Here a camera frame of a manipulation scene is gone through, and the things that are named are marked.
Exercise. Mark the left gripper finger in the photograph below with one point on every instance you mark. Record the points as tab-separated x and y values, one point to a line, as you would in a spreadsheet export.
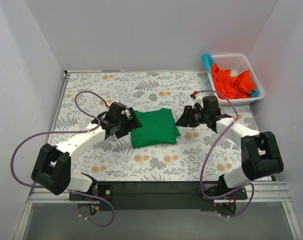
133	119
123	130

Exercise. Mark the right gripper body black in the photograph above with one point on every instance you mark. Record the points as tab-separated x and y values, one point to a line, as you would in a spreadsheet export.
190	116

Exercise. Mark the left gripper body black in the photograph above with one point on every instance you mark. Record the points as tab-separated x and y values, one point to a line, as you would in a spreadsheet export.
128	122

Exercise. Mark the green t shirt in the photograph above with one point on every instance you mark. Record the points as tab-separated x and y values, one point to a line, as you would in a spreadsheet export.
158	128

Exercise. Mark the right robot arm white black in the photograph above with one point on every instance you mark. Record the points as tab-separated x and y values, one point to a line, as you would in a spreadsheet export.
260	154

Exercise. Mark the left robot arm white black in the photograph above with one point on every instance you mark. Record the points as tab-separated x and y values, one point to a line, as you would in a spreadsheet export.
53	166

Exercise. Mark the floral table mat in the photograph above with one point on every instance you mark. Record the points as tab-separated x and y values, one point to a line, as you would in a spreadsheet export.
199	152

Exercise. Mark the orange t shirt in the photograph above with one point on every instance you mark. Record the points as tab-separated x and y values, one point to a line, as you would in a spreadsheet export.
234	87

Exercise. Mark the light blue t shirt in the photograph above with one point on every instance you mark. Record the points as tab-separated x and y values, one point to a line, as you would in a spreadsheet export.
208	62

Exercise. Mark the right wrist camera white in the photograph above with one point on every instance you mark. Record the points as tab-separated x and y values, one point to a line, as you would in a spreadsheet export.
197	100

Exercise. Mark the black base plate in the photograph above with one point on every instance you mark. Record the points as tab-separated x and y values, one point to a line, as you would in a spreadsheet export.
153	195

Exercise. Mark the aluminium frame rail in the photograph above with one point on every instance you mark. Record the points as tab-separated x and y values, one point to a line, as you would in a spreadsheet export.
265	212

